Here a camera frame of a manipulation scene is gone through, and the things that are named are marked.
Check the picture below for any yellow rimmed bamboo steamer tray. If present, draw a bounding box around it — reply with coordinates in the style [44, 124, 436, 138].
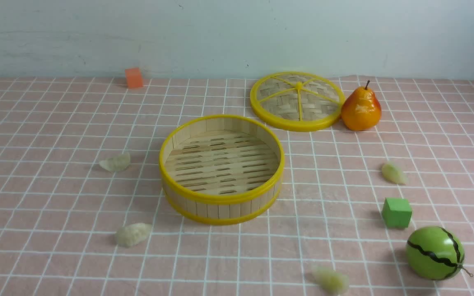
[159, 114, 285, 225]

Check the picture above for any green foam cube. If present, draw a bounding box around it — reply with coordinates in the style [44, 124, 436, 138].
[382, 197, 413, 229]

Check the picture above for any orange foam cube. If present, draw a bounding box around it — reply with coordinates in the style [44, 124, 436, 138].
[125, 67, 144, 89]

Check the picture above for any pale green dumpling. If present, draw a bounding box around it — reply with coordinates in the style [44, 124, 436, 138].
[381, 161, 408, 185]
[311, 266, 350, 296]

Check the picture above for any green toy watermelon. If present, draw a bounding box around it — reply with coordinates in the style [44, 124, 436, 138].
[406, 226, 474, 281]

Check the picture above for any orange yellow toy pear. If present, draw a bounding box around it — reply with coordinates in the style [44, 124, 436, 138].
[341, 80, 382, 131]

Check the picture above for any yellow rimmed woven steamer lid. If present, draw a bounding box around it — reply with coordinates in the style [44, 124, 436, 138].
[249, 72, 346, 132]

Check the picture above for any pale green dumpling front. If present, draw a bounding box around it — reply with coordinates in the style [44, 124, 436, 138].
[311, 266, 350, 296]

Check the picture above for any pink checkered tablecloth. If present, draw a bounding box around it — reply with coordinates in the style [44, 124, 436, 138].
[0, 77, 474, 296]

